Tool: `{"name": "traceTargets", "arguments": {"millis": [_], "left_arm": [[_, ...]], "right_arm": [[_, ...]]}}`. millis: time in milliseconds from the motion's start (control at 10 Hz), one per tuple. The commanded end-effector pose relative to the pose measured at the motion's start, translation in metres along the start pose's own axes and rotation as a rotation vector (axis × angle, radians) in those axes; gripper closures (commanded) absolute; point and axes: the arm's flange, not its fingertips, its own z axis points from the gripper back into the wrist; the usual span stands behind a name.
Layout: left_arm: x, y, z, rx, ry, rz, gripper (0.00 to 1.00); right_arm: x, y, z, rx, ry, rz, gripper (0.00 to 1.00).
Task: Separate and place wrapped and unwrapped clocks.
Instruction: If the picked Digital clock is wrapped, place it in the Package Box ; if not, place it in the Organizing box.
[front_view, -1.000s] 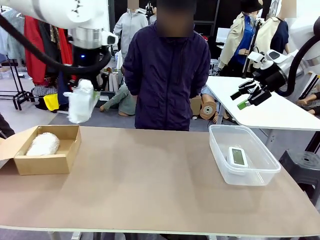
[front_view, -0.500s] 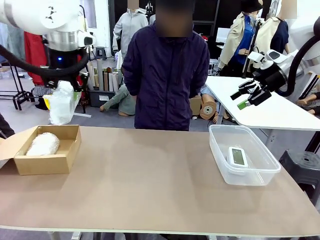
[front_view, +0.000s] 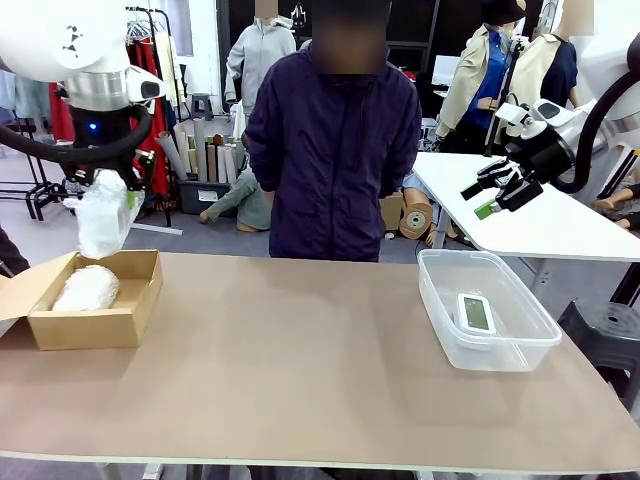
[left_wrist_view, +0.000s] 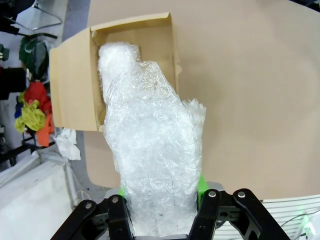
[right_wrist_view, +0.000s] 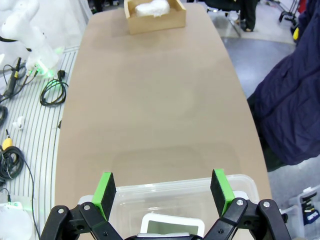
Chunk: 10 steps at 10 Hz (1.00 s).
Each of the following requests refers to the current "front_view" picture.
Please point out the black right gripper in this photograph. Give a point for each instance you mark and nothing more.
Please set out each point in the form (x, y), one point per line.
(545, 162)

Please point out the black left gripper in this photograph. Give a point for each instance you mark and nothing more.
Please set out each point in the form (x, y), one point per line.
(100, 125)

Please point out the narrow bubble-wrapped clock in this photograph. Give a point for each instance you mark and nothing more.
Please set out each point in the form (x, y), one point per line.
(102, 225)

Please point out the wide bubble-wrapped clock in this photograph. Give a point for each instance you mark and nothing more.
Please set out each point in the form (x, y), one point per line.
(85, 290)

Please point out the unwrapped white digital clock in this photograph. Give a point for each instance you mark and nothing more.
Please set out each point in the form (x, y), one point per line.
(475, 312)

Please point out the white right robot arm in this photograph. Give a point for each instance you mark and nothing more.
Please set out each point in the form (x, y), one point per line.
(615, 65)

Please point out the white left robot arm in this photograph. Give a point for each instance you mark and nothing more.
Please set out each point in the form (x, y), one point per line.
(60, 35)

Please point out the slanted grey paper roll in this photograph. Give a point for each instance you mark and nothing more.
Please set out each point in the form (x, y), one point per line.
(172, 160)

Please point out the red dress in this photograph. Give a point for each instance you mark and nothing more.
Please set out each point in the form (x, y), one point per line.
(160, 125)

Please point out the black clothes rack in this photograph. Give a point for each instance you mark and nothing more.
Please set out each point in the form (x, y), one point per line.
(168, 210)

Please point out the low black metal stand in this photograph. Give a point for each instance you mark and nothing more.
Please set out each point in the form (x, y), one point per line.
(42, 192)

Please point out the cream paper roll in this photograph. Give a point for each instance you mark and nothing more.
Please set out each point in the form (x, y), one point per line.
(182, 145)

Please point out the red coat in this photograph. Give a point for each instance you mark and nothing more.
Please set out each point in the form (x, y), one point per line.
(60, 115)

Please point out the metal bar on floor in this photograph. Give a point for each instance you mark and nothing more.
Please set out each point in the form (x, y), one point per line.
(165, 230)

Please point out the black storage bin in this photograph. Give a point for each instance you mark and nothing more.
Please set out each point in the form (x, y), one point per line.
(192, 197)

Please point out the lying mannequin in blue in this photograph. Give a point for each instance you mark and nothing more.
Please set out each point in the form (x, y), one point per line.
(414, 184)

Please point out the tall grey paper roll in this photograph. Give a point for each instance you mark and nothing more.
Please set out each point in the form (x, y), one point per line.
(200, 150)

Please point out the white plastic crate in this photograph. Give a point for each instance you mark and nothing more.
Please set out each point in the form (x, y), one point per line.
(426, 132)

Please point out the large brown paper roll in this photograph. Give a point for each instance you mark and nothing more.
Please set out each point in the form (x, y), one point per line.
(415, 220)

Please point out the brown paper tube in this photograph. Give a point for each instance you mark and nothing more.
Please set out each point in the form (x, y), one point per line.
(211, 165)

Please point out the white paper roll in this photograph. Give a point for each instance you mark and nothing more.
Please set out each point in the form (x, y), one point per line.
(231, 165)
(222, 165)

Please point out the grey fluffy coat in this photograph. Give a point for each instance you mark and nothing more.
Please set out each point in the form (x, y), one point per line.
(30, 95)

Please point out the short dark-ended tube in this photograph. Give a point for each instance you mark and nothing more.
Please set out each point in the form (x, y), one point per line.
(219, 140)

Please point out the grey plastic stool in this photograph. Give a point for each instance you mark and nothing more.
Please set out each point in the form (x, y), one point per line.
(201, 102)

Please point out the small cardboard carton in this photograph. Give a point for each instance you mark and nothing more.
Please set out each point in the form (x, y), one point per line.
(392, 212)

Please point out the black tripod pole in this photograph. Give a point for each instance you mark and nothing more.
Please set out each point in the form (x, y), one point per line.
(510, 70)

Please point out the mannequin in beige coat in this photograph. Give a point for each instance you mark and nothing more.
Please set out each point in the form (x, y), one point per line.
(470, 75)

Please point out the mannequin in cream jacket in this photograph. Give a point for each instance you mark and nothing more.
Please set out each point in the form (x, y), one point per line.
(535, 70)

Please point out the cream hanging garment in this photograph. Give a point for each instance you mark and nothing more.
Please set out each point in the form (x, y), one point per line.
(167, 55)

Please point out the white monitor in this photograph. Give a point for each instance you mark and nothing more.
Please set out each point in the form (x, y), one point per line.
(445, 70)

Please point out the dark clothed bystander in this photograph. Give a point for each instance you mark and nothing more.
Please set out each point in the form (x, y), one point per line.
(10, 255)

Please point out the lying mannequin in grey-green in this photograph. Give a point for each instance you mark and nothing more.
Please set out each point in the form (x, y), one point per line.
(240, 200)

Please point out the brown cardboard box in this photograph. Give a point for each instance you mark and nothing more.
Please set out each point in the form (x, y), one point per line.
(85, 332)

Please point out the person in purple jacket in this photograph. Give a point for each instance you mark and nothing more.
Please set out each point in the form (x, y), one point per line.
(340, 175)

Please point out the clear plastic container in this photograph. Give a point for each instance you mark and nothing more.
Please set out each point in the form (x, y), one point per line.
(500, 357)

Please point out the black hat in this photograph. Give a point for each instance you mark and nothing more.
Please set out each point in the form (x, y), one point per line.
(500, 10)

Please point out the black plastic stool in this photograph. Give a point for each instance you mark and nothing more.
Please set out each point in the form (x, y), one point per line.
(610, 330)

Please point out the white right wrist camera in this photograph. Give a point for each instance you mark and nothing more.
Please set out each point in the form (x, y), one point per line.
(515, 117)

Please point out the white table leg frame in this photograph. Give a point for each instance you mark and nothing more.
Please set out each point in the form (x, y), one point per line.
(150, 470)

